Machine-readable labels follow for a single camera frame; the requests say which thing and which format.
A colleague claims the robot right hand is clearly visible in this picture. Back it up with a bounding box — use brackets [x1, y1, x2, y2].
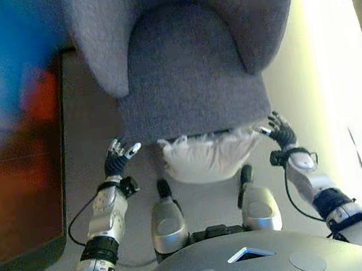
[250, 108, 298, 155]

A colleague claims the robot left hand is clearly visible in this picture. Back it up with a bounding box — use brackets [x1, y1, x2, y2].
[98, 132, 146, 180]

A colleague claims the white fringed cushion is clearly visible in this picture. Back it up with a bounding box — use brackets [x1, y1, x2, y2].
[156, 121, 268, 191]

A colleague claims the silver robot right leg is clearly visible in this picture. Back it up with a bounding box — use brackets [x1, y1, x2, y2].
[231, 160, 285, 238]

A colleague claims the silver robot leg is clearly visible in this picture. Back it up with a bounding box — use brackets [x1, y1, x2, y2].
[231, 160, 285, 238]
[142, 176, 194, 263]

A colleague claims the silver robot left leg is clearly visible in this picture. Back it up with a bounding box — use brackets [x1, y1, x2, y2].
[142, 176, 194, 263]

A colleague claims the grey fabric armchair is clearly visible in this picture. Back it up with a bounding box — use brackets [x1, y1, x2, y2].
[60, 0, 318, 156]

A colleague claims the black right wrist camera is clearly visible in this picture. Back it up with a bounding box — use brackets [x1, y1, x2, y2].
[267, 148, 287, 168]

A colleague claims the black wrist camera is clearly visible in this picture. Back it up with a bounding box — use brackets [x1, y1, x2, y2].
[117, 174, 142, 198]
[267, 148, 287, 168]

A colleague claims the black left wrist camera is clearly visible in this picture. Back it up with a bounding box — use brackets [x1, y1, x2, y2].
[117, 174, 142, 198]

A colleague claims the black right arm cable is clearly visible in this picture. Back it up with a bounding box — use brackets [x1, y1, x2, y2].
[279, 153, 327, 229]

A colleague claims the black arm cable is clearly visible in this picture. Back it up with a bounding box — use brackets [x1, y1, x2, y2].
[279, 153, 327, 229]
[3, 191, 113, 271]

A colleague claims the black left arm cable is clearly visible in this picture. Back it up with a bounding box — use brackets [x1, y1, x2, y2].
[3, 191, 113, 271]

